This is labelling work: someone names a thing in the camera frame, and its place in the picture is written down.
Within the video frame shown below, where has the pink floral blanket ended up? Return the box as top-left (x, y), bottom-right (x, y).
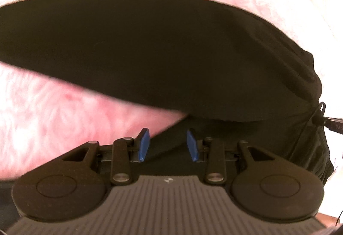
top-left (1, 0), bottom-right (313, 180)

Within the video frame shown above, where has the black garment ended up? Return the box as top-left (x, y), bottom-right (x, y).
top-left (0, 0), bottom-right (335, 230)

